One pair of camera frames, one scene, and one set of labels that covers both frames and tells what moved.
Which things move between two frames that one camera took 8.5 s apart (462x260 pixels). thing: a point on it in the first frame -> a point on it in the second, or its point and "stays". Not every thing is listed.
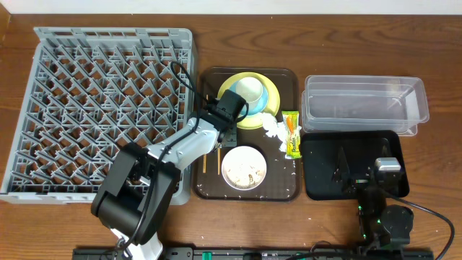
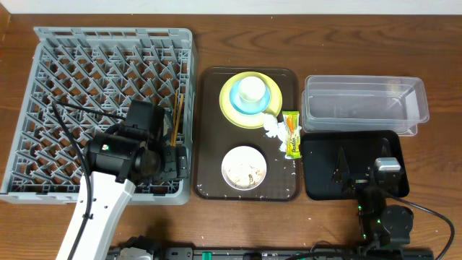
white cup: x=250 y=88 stays
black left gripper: x=228 y=136 -> x=181 y=161
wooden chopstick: x=219 y=160 -> x=178 y=125
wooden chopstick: x=204 y=163 -> x=172 y=144
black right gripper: x=361 y=181 stays
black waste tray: x=330 y=161 stays
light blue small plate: x=258 y=106 stays
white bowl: x=244 y=167 stays
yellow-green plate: x=252 y=122 stays
